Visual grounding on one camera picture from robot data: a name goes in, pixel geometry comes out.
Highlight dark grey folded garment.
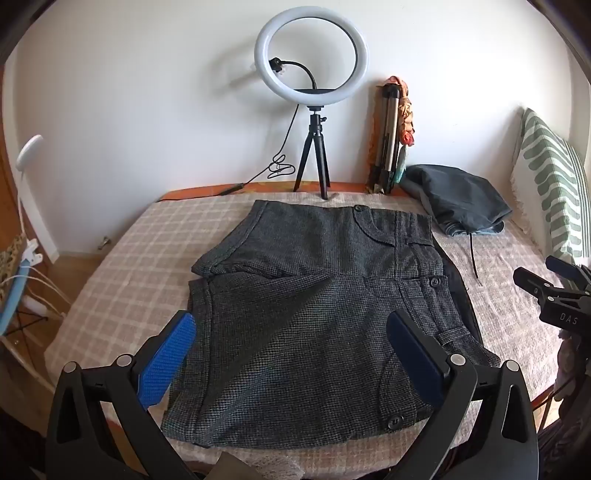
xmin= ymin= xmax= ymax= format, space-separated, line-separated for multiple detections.
xmin=399 ymin=164 xmax=513 ymax=237

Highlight white desk lamp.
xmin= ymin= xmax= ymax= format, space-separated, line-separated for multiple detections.
xmin=16 ymin=135 xmax=44 ymax=259

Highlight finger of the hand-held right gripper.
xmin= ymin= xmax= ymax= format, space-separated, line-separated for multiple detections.
xmin=512 ymin=267 xmax=591 ymax=335
xmin=546 ymin=255 xmax=591 ymax=296

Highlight beige checked blanket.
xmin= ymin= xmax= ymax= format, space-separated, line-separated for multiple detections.
xmin=44 ymin=189 xmax=561 ymax=480

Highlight orange patterned bed sheet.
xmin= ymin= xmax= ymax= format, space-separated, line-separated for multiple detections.
xmin=157 ymin=180 xmax=407 ymax=204

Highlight black gooseneck phone holder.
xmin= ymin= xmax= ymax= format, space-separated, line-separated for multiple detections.
xmin=269 ymin=56 xmax=319 ymax=90

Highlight grey houndstooth pants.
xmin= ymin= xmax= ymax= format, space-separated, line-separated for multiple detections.
xmin=161 ymin=199 xmax=502 ymax=446

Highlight black ring light cable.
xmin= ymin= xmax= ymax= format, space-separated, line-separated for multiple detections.
xmin=210 ymin=104 xmax=301 ymax=197

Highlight small black tripod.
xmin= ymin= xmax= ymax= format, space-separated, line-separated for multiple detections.
xmin=293 ymin=105 xmax=333 ymax=200

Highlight white ring light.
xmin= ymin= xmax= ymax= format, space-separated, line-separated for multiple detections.
xmin=255 ymin=10 xmax=370 ymax=100

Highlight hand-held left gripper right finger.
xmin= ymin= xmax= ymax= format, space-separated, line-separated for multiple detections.
xmin=385 ymin=308 xmax=540 ymax=480

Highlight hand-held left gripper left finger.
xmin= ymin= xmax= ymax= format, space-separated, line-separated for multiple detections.
xmin=46 ymin=310 xmax=204 ymax=480

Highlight folded metal tripod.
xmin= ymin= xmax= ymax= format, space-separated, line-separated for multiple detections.
xmin=367 ymin=83 xmax=402 ymax=195

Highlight green and white pillow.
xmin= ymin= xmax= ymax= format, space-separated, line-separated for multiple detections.
xmin=510 ymin=107 xmax=591 ymax=268

